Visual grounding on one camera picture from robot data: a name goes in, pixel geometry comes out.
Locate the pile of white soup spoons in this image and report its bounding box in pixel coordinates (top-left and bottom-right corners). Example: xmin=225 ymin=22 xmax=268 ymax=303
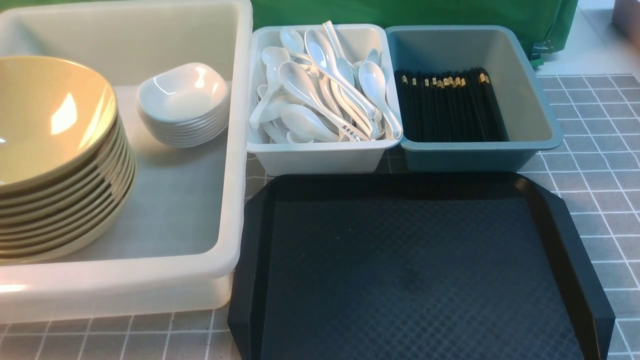
xmin=249 ymin=20 xmax=404 ymax=144

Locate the stack of yellow-green bowls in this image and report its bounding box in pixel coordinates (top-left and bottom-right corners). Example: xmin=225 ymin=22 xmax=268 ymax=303
xmin=0 ymin=55 xmax=137 ymax=265

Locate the large white plastic tub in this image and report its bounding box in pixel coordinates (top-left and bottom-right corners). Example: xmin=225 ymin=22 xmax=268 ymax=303
xmin=1 ymin=0 xmax=253 ymax=324

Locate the black plastic serving tray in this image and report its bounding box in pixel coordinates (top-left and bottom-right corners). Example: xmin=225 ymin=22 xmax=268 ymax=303
xmin=227 ymin=172 xmax=616 ymax=360

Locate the stack of white sauce dishes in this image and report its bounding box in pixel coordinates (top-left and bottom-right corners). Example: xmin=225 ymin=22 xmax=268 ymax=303
xmin=136 ymin=63 xmax=233 ymax=148

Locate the grey checked table mat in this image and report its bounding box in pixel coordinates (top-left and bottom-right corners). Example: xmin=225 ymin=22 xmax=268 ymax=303
xmin=1 ymin=74 xmax=640 ymax=360

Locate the white spoon bin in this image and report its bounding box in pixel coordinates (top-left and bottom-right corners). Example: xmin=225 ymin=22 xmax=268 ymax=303
xmin=246 ymin=23 xmax=404 ymax=177

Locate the teal chopstick bin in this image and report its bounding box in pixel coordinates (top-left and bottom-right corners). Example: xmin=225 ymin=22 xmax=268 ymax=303
xmin=386 ymin=25 xmax=563 ymax=173

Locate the bundle of black chopsticks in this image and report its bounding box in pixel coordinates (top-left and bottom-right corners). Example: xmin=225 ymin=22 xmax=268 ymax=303
xmin=394 ymin=67 xmax=509 ymax=142

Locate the green fabric backdrop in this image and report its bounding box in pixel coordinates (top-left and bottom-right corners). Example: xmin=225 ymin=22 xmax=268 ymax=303
xmin=251 ymin=0 xmax=578 ymax=68

